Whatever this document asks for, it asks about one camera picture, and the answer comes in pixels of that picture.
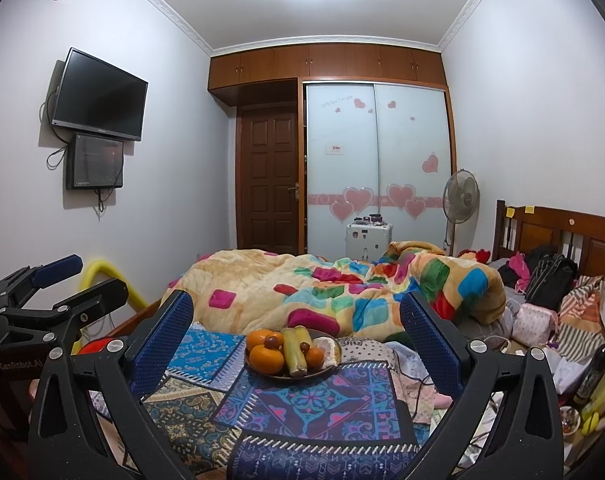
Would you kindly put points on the dark glass bottle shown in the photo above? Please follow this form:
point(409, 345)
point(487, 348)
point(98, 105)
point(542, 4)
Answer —
point(594, 374)

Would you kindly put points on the yellow foam tube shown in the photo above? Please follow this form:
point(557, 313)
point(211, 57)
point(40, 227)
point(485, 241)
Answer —
point(103, 276)

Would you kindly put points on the small mandarin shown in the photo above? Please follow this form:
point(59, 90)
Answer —
point(315, 358)

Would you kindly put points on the striped orange bag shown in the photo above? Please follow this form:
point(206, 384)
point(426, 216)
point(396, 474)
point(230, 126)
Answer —
point(581, 329)

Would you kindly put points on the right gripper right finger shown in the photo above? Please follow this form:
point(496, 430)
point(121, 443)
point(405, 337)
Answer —
point(525, 440)

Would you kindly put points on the purple ceramic plate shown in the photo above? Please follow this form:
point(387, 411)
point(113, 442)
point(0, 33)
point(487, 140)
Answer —
point(284, 375)

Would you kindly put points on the pomelo segment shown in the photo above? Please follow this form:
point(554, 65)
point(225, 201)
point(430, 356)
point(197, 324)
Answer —
point(330, 349)

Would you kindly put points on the yellow sugarcane piece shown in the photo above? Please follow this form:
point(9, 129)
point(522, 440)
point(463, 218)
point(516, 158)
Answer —
point(304, 338)

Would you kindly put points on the standing electric fan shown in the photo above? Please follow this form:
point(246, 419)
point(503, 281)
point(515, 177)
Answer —
point(460, 200)

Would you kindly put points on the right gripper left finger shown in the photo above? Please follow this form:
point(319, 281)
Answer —
point(89, 422)

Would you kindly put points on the wooden bed headboard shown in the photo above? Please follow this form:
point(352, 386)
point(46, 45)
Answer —
point(576, 235)

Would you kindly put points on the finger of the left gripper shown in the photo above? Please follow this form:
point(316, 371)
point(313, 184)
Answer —
point(60, 323)
point(20, 286)

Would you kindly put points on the pink quilted pouch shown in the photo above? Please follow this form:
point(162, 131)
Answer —
point(534, 326)

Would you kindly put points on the green sugarcane piece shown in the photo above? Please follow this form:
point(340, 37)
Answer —
point(294, 358)

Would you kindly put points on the large orange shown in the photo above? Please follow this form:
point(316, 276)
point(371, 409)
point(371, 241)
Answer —
point(256, 338)
point(266, 361)

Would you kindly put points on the glass sliding wardrobe with hearts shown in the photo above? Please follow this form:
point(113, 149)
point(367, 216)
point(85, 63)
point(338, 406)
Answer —
point(375, 149)

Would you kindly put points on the brown wooden door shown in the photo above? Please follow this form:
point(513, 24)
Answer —
point(267, 183)

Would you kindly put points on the dark red jujube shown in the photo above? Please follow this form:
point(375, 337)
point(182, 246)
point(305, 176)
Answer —
point(273, 342)

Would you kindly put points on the blue patterned patchwork cloth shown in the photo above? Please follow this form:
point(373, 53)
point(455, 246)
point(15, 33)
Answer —
point(364, 419)

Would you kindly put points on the colourful patchwork blanket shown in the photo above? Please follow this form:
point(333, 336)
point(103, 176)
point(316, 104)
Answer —
point(238, 291)

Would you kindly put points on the large back orange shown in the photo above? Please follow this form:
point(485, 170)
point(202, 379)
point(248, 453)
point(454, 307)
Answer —
point(256, 338)

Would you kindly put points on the small black wall monitor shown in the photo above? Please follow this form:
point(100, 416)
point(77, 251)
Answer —
point(94, 163)

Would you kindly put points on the wall mounted black television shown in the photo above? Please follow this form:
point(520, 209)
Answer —
point(96, 97)

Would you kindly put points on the white bedside cabinet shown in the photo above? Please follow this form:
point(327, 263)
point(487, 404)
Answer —
point(367, 238)

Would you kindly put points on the black backpack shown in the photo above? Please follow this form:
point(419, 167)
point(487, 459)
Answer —
point(551, 277)

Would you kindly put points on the large front orange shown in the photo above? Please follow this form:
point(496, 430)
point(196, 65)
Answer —
point(266, 361)

